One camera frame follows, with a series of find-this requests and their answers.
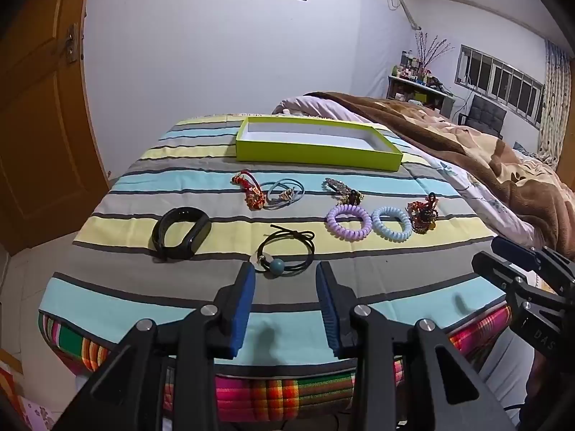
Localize light blue charm hair tie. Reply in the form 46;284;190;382
262;178;305;210

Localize metal door lock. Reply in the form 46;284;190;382
65;22;81;64

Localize white shelf unit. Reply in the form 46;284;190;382
387;74;454;115

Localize striped bed sheet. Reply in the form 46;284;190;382
38;113;513;380

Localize brown plush blanket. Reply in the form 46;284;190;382
305;92;575;261

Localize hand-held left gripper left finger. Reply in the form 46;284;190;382
54;261;257;431

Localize red cord bracelet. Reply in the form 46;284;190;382
231;171;266;210

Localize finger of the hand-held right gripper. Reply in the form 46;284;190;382
471;252;522;290
491;236;546;274

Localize black chair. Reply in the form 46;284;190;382
463;94;508;138

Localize light blue spiral hair tie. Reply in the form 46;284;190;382
372;205;411;240

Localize barred window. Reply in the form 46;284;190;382
455;45;546;129

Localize lime green cardboard box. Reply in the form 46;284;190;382
235;117;404;172

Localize purple spiral hair tie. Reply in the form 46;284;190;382
326;204;373;237

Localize red and black bead bracelet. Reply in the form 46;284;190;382
406;192;440;234

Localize patterned curtain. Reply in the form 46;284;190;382
537;38;571;169

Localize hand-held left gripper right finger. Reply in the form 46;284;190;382
315;260;515;431

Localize black smart band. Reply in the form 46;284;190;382
151;207;210;260

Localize row of bottles and jars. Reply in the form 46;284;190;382
393;49;445;86

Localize black hair tie teal bead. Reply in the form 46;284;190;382
254;223;315;278

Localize decorative blossom branches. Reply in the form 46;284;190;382
413;31;452;73

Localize wooden door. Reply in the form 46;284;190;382
0;0;113;243

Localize white wall pipe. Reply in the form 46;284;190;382
386;0;420;32

